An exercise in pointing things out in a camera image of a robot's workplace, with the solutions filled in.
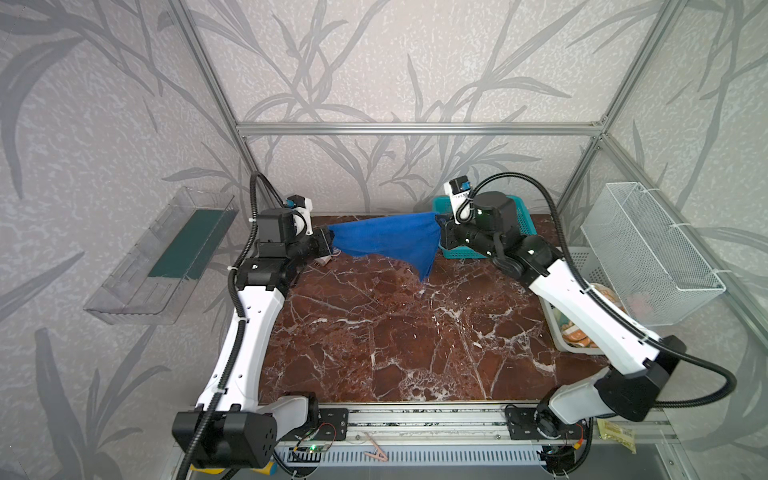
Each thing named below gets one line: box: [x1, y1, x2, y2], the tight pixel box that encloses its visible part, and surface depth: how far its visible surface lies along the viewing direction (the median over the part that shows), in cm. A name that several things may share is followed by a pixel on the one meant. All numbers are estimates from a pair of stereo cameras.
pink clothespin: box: [364, 432, 388, 462], surface depth 71 cm
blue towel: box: [329, 212, 441, 282], surface depth 74 cm
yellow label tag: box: [596, 418, 637, 454], surface depth 72 cm
